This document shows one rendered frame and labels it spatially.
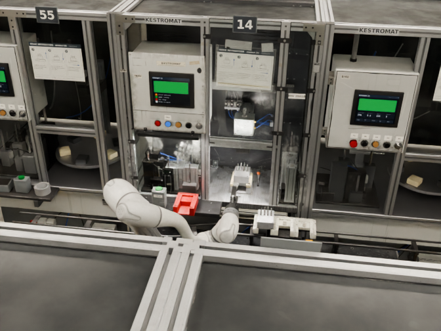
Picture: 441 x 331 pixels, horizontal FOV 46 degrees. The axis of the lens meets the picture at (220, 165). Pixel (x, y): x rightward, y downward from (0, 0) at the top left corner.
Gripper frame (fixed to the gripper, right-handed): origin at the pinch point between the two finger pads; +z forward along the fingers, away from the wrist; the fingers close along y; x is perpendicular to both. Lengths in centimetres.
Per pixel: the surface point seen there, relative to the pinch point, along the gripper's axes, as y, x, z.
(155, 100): 45, 48, 18
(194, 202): -15.8, 25.2, 9.5
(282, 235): -29.1, -28.2, 2.7
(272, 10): 89, -13, 53
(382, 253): -45, -90, 14
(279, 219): -25.5, -25.6, 13.2
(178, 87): 54, 34, 18
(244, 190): -20.9, -2.4, 35.3
